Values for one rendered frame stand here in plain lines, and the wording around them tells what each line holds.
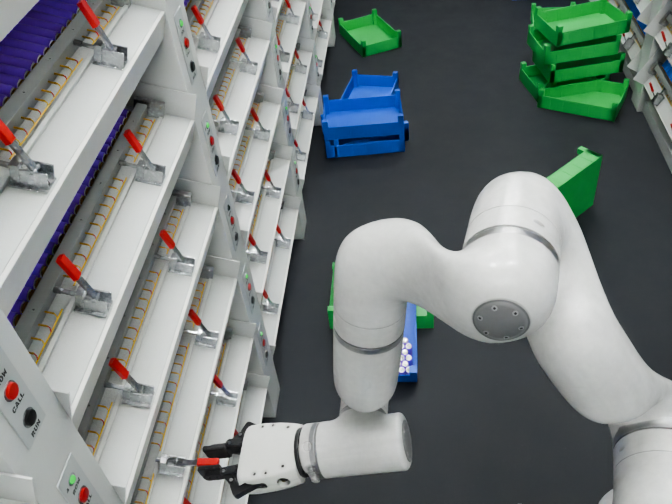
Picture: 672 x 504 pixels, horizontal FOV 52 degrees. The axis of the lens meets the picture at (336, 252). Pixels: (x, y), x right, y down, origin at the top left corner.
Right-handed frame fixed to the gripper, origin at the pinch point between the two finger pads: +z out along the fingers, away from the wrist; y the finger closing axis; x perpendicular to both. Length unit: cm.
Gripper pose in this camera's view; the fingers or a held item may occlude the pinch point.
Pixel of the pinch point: (214, 461)
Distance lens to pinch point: 116.7
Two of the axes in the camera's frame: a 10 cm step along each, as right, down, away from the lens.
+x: -3.1, -7.1, -6.3
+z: -9.5, 1.8, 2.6
